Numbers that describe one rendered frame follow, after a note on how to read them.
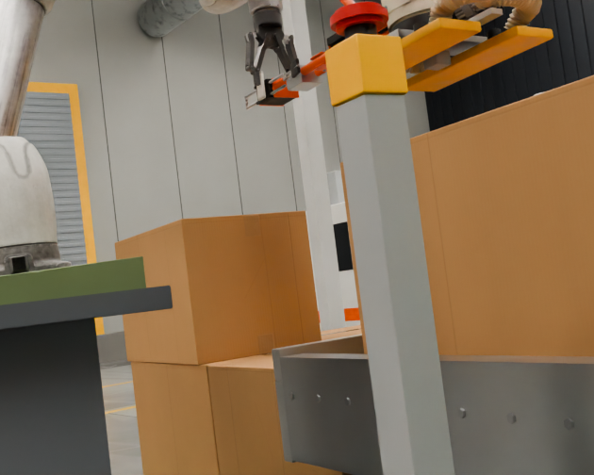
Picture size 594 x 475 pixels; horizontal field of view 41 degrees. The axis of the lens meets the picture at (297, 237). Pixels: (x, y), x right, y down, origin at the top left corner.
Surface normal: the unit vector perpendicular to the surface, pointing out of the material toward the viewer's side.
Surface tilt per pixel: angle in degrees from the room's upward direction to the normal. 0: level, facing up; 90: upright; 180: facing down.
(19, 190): 86
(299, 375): 90
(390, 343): 90
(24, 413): 90
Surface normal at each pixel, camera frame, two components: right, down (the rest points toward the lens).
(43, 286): 0.28, -0.09
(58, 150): 0.58, -0.12
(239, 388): -0.85, 0.07
